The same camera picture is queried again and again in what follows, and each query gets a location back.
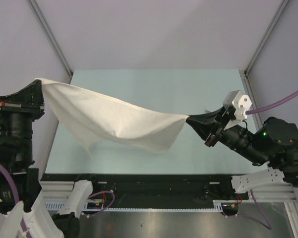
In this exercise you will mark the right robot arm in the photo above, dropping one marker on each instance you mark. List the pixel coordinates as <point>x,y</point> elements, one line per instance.
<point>274,144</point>

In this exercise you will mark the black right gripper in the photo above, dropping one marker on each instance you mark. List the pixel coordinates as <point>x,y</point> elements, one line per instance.
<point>205,123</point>

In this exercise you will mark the right aluminium corner post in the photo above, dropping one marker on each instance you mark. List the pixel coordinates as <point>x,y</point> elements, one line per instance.
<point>284,4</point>

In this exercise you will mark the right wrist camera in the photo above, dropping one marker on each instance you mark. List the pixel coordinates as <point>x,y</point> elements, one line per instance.
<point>240,104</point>

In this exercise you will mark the aluminium corner post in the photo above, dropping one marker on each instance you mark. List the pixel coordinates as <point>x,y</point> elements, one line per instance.
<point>284,4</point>
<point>38,14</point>

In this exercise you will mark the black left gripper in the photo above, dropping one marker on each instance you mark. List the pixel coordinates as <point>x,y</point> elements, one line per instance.
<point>30,98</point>

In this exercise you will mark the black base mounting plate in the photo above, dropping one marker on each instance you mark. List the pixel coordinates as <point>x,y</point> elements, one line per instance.
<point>162,193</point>

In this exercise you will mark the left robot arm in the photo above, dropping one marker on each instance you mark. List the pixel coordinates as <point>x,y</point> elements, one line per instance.
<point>21,199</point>

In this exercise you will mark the aluminium frame rail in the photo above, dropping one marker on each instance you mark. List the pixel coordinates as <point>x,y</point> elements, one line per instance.
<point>60,191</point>

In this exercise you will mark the left aluminium corner post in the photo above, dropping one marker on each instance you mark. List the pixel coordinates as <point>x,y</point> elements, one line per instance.
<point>38,14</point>

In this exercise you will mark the white cloth napkin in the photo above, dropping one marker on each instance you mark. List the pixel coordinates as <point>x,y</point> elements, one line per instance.
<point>91,117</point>

